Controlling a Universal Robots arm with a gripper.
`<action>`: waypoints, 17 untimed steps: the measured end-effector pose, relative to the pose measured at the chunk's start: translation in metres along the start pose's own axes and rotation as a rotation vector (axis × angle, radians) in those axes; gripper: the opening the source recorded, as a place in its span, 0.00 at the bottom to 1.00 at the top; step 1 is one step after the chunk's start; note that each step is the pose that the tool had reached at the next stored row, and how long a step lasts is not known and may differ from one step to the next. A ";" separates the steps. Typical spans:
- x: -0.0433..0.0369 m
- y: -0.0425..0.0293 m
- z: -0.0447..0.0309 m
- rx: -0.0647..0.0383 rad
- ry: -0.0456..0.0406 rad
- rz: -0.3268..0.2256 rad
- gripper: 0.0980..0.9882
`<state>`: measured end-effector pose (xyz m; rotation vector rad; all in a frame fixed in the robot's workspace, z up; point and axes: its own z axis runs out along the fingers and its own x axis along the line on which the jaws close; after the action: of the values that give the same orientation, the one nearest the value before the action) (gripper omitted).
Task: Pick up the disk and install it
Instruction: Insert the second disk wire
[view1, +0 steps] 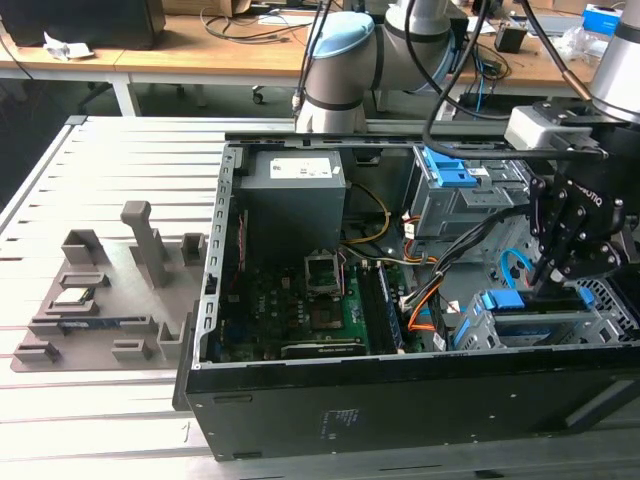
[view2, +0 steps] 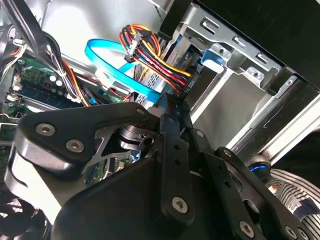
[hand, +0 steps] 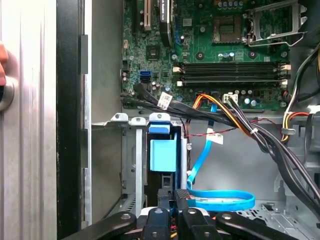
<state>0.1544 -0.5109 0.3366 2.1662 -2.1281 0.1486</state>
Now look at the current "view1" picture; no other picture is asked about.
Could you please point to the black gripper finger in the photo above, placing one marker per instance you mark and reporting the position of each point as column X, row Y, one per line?
column 597, row 262
column 555, row 220

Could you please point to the hard disk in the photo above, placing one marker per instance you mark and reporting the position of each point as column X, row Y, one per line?
column 505, row 300

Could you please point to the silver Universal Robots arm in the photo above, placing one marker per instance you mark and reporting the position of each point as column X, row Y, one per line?
column 340, row 75

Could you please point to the grey metal disk bay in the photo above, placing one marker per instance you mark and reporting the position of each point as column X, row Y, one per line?
column 482, row 325

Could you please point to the grey metal drive cage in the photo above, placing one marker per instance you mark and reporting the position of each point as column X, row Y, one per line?
column 450, row 210

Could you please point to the blue drive cage latch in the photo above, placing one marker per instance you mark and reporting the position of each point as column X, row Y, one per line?
column 445, row 167

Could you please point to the wooden desk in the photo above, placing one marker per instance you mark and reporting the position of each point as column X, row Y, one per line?
column 200, row 55
column 520, row 80

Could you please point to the clear plastic bag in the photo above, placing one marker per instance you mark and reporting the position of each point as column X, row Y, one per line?
column 582, row 45

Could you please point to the blue and white box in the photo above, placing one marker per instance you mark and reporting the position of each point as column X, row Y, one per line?
column 600, row 17

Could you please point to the flat silver box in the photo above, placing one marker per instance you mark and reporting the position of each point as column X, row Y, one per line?
column 562, row 24

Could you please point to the blue RAM slot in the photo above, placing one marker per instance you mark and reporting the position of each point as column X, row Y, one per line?
column 392, row 315

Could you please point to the black RAM slot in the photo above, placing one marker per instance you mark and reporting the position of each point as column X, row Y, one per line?
column 370, row 310

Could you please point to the black speaker box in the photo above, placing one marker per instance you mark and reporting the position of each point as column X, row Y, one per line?
column 462, row 25

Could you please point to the black open PC case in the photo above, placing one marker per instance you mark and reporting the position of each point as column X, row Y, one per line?
column 400, row 410

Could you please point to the CPU socket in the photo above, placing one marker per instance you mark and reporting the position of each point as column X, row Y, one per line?
column 327, row 319

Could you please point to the grey power supply unit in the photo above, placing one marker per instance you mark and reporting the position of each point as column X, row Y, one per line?
column 290, row 210

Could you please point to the black graphics card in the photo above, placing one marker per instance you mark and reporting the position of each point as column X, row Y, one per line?
column 320, row 348

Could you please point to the green motherboard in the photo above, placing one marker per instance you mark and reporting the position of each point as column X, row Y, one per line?
column 280, row 310

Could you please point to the black caster wheel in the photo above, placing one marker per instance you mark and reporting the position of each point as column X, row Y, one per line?
column 259, row 95

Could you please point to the brown cardboard box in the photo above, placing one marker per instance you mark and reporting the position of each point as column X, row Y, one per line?
column 185, row 6

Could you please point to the grey parts rack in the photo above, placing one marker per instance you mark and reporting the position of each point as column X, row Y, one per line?
column 125, row 310

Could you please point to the blue RAM stick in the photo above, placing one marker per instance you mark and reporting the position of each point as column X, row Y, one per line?
column 87, row 325

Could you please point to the silver CPU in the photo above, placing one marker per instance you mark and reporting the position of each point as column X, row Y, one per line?
column 70, row 297

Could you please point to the large black box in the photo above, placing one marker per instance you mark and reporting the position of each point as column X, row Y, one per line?
column 90, row 25

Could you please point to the crumpled white paper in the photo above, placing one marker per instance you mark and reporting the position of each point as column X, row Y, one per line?
column 65, row 47

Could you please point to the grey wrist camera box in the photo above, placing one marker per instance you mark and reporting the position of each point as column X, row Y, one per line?
column 530, row 127

